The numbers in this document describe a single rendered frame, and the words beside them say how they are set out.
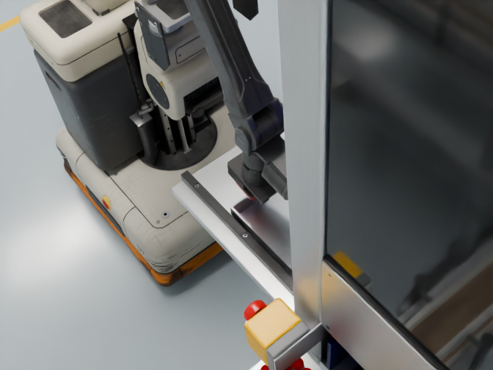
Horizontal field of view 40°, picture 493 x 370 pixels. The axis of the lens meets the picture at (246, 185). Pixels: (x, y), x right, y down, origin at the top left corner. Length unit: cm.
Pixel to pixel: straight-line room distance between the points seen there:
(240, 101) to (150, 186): 116
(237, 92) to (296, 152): 31
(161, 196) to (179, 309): 37
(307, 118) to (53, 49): 126
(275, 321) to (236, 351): 112
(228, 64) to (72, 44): 90
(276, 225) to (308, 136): 60
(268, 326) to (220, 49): 41
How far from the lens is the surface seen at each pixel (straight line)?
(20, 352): 233
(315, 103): 67
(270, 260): 125
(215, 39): 102
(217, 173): 140
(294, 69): 67
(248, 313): 108
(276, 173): 112
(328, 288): 94
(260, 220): 132
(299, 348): 106
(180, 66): 174
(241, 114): 106
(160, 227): 208
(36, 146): 280
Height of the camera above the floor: 197
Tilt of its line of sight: 53 degrees down
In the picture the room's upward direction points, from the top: 8 degrees counter-clockwise
